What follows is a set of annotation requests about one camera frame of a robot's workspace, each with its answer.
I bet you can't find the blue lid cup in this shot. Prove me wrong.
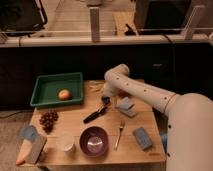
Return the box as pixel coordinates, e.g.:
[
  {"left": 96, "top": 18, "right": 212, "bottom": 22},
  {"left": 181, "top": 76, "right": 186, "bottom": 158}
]
[{"left": 20, "top": 125, "right": 38, "bottom": 142}]

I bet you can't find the blue device on floor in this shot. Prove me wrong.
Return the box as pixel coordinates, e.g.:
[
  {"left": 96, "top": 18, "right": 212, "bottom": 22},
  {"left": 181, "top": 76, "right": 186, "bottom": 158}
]
[{"left": 161, "top": 133, "right": 167, "bottom": 151}]

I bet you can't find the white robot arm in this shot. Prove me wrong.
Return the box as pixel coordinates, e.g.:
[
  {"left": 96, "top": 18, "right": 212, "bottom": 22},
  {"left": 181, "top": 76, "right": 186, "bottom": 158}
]
[{"left": 103, "top": 64, "right": 213, "bottom": 171}]

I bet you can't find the black monitor right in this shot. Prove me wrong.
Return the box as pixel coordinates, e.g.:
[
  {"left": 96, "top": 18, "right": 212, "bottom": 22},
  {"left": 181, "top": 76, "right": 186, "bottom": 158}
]
[{"left": 134, "top": 0, "right": 191, "bottom": 35}]

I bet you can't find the blue sponge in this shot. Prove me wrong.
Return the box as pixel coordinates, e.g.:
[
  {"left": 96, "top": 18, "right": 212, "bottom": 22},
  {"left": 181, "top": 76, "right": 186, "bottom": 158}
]
[{"left": 133, "top": 127, "right": 153, "bottom": 150}]

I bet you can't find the black monitor left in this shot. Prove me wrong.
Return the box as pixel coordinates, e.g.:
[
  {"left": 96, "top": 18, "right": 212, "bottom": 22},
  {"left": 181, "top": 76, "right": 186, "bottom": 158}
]
[{"left": 0, "top": 0, "right": 48, "bottom": 32}]

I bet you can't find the orange bowl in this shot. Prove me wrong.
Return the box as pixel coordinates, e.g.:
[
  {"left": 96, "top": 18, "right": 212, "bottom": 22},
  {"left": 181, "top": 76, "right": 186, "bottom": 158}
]
[{"left": 118, "top": 91, "right": 131, "bottom": 98}]

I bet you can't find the black monitor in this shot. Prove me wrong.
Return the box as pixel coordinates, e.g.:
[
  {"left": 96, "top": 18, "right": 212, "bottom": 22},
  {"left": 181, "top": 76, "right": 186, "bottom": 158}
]
[
  {"left": 134, "top": 0, "right": 191, "bottom": 35},
  {"left": 0, "top": 0, "right": 48, "bottom": 32}
]

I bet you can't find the orange carrot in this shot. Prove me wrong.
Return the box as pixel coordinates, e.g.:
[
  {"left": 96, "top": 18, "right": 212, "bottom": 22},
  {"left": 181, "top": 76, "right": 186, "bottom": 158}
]
[{"left": 15, "top": 140, "right": 32, "bottom": 166}]

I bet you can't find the yellow banana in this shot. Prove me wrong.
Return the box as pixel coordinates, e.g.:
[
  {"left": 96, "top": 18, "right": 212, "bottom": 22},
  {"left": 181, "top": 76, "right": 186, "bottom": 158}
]
[{"left": 89, "top": 81, "right": 104, "bottom": 92}]

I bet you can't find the black dish brush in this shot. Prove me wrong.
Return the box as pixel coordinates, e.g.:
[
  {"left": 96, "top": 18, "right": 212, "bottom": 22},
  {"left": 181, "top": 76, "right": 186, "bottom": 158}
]
[{"left": 83, "top": 96, "right": 110, "bottom": 124}]

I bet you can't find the silver fork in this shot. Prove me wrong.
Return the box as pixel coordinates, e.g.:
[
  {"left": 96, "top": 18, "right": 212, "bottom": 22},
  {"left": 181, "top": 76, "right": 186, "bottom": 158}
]
[{"left": 114, "top": 120, "right": 125, "bottom": 150}]

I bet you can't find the white vertical post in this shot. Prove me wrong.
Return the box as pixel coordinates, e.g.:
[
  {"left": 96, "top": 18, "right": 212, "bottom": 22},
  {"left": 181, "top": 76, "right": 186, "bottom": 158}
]
[{"left": 89, "top": 7, "right": 100, "bottom": 42}]

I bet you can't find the purple bowl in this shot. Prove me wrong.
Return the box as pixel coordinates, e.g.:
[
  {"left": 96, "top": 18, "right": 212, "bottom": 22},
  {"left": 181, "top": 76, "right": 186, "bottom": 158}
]
[{"left": 79, "top": 126, "right": 109, "bottom": 157}]

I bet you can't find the bunch of red grapes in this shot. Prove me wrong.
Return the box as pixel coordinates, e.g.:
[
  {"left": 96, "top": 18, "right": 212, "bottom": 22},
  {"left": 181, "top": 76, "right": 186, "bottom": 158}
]
[{"left": 39, "top": 111, "right": 59, "bottom": 134}]

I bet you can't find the peach apple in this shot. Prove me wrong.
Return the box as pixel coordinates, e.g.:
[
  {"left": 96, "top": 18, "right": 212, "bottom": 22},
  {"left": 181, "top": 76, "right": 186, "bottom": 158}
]
[{"left": 58, "top": 89, "right": 71, "bottom": 100}]

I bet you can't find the green plastic tray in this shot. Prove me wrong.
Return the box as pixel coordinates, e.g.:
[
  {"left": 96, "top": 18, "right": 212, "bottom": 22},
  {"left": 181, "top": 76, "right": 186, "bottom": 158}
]
[{"left": 30, "top": 72, "right": 84, "bottom": 109}]

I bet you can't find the grey folded cloth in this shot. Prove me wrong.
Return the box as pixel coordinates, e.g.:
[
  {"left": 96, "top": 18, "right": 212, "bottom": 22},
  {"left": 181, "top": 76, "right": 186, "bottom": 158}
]
[{"left": 116, "top": 97, "right": 137, "bottom": 118}]

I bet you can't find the white cup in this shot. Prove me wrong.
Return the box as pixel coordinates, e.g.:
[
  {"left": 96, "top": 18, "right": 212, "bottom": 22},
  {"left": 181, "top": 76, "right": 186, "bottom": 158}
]
[{"left": 56, "top": 134, "right": 75, "bottom": 154}]

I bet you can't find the black small object on desk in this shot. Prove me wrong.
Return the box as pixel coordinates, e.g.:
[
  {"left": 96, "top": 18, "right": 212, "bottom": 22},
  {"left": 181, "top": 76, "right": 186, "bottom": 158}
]
[{"left": 125, "top": 24, "right": 136, "bottom": 36}]

